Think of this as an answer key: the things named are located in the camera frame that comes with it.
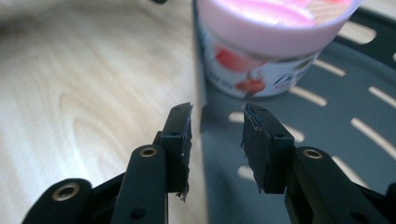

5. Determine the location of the dark slotted corner shelf tray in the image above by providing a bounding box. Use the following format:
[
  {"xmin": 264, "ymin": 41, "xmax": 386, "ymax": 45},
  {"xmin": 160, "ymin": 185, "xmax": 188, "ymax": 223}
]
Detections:
[{"xmin": 191, "ymin": 0, "xmax": 396, "ymax": 224}]

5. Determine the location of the pink lidded cream jar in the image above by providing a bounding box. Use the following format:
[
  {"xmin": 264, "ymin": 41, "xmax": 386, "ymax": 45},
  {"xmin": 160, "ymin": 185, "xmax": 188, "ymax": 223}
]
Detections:
[{"xmin": 195, "ymin": 0, "xmax": 363, "ymax": 100}]

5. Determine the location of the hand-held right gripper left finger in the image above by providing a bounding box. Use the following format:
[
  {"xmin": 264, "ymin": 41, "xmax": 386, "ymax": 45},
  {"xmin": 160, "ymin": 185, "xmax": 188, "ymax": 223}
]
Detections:
[{"xmin": 160, "ymin": 102, "xmax": 193, "ymax": 202}]

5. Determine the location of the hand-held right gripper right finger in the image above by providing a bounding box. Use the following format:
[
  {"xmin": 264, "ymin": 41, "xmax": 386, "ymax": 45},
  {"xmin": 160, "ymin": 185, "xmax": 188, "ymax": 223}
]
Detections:
[{"xmin": 241, "ymin": 103, "xmax": 295, "ymax": 194}]

